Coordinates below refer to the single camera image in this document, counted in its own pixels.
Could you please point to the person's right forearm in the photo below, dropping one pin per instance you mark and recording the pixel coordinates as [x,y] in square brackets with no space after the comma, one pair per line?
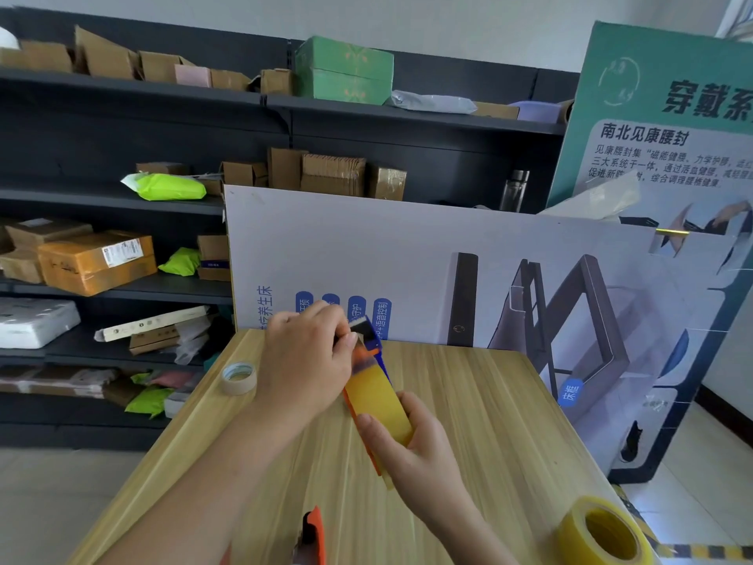
[476,541]

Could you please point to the flat brown cardboard envelope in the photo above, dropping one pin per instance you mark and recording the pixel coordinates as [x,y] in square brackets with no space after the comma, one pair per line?
[153,340]

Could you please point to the pink mailer bag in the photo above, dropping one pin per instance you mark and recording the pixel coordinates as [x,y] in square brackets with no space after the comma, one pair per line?
[172,379]

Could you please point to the person's left hand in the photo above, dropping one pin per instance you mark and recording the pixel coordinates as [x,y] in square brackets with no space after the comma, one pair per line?
[300,364]

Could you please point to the person's left forearm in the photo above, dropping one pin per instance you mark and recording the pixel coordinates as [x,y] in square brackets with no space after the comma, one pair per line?
[200,494]

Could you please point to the white foam package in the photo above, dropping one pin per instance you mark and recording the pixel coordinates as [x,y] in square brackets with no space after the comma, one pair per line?
[35,323]

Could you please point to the person's right thumb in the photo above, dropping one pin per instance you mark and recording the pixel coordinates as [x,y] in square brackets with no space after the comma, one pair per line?
[376,435]

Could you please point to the glossy taped cardboard box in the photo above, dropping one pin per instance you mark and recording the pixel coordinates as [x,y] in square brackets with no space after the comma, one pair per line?
[387,183]

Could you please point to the flat brown cardboard box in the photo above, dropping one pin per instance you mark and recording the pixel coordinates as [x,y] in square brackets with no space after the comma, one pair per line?
[41,57]

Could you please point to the green white mailer bag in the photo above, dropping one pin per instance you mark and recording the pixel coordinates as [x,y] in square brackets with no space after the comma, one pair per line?
[167,187]

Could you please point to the worn brown cardboard box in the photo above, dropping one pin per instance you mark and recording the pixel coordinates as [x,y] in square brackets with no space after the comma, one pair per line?
[22,266]

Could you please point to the yellow packing tape roll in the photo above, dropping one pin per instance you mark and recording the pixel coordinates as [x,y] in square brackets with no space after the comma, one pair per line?
[573,535]

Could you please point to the green carton box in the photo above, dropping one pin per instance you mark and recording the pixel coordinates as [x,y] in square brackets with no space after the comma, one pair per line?
[347,58]
[338,88]

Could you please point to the green printed display board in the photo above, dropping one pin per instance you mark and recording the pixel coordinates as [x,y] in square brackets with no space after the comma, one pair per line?
[659,147]

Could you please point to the open tilted cardboard box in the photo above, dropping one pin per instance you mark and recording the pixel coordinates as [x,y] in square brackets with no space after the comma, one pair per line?
[103,55]

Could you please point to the grey plastic mailer bag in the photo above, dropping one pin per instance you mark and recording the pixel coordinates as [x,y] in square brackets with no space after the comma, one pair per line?
[432,102]

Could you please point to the orange utility knife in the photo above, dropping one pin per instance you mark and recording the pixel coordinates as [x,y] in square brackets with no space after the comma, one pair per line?
[315,538]

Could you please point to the small beige masking tape roll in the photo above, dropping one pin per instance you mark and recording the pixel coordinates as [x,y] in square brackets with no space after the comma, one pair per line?
[238,382]

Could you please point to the orange blue tape dispenser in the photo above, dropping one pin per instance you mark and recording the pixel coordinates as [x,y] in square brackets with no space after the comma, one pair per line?
[376,400]

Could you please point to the white crumpled plastic bag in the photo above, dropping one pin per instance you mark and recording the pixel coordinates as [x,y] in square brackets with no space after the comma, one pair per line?
[594,201]

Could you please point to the lavender plastic basin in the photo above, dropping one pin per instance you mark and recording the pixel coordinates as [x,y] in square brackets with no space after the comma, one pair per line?
[536,111]

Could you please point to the cardboard box with blue label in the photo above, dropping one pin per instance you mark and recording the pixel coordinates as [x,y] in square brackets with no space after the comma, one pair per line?
[215,252]

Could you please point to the thin cardboard box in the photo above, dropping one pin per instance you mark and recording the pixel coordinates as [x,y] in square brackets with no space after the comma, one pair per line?
[163,168]

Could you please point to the tall cardboard box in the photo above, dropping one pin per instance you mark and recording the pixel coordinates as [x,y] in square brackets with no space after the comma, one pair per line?
[285,169]

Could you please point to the pile of wrapped parcels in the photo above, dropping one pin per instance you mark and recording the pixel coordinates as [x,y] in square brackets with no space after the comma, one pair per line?
[53,382]

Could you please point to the dark metal shelf unit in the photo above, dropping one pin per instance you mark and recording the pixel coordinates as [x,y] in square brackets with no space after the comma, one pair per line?
[88,135]

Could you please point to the person's left fingers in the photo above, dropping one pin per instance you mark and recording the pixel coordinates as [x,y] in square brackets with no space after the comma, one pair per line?
[329,329]

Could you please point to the small brown cardboard box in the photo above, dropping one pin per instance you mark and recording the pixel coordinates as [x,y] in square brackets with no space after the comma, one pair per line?
[159,67]
[276,82]
[230,80]

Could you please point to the white printed display board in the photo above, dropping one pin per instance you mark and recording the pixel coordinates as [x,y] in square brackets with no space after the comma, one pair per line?
[365,247]

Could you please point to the clear bottle with metal cap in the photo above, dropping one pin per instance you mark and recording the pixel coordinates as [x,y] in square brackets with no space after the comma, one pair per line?
[513,191]

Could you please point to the open flap cardboard box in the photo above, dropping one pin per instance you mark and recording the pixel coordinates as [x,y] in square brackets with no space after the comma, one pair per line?
[242,174]

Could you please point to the person's right hand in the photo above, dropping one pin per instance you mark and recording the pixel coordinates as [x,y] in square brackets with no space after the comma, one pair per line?
[420,464]

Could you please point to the stack of flat cardboard sheets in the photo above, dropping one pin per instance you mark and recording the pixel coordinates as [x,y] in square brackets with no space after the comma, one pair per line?
[332,176]

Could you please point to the large yellow taped parcel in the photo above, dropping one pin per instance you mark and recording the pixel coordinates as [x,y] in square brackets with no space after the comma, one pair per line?
[88,264]

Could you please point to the low flat cardboard box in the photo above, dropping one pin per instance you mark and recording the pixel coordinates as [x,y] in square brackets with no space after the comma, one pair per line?
[496,110]

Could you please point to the cardboard box with white label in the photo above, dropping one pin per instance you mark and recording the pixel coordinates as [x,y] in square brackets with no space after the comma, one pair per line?
[47,232]

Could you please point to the long white flat box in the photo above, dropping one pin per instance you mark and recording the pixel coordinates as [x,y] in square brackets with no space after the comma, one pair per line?
[150,323]

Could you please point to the white plastic mailer bag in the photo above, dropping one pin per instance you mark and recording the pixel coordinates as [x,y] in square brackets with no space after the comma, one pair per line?
[193,341]

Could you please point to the pink box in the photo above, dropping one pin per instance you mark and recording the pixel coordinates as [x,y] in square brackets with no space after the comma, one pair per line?
[193,76]

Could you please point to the small green mailer bag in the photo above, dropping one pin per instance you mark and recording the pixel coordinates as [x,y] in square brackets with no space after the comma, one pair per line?
[181,262]

